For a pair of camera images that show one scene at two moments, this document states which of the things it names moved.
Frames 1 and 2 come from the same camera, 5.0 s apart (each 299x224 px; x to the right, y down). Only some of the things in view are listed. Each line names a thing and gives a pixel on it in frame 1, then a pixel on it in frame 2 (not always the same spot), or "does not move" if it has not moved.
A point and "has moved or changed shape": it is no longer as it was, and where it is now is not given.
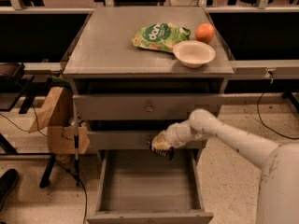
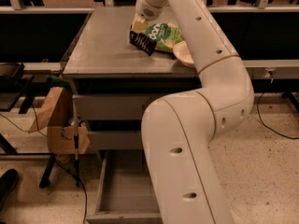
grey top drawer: (151, 106) does not move
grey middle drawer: (135, 140) does not move
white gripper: (172, 134) → (147, 9)
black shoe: (7, 182) does not move
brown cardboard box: (59, 119) does not move
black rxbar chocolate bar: (167, 153) has moved or changed shape
